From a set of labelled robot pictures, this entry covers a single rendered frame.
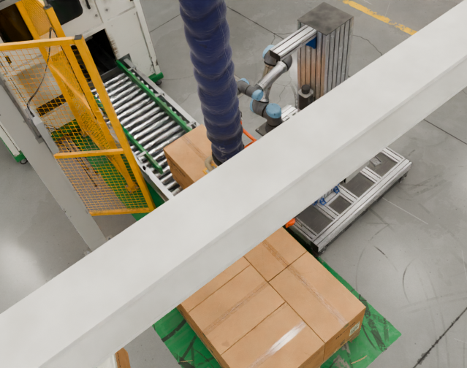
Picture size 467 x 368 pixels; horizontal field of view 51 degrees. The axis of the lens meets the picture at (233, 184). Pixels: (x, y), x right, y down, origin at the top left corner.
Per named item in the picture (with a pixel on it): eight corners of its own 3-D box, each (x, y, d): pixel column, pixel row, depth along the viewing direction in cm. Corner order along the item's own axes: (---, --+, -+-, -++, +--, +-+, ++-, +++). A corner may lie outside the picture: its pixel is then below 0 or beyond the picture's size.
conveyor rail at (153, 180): (77, 102, 529) (70, 89, 514) (80, 100, 531) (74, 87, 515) (200, 242, 408) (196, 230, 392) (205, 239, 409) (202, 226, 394)
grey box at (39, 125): (42, 139, 349) (23, 109, 325) (48, 135, 350) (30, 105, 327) (53, 155, 338) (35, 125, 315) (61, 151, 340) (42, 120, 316)
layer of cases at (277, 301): (169, 296, 410) (158, 274, 378) (260, 228, 440) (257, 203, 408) (261, 416, 347) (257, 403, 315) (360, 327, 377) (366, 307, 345)
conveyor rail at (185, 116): (128, 73, 548) (123, 60, 533) (131, 71, 550) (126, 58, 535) (260, 198, 427) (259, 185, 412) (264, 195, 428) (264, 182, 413)
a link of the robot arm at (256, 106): (261, 120, 377) (280, 50, 349) (246, 112, 384) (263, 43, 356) (270, 117, 386) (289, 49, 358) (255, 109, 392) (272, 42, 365)
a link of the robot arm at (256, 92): (300, 65, 358) (257, 105, 340) (287, 59, 363) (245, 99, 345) (299, 52, 349) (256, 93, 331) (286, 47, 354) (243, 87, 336)
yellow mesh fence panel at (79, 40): (74, 225, 482) (-46, 53, 315) (77, 217, 488) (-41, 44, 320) (161, 220, 474) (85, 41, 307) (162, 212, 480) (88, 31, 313)
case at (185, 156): (172, 177, 433) (162, 147, 402) (209, 154, 445) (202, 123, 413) (212, 220, 402) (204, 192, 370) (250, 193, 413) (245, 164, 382)
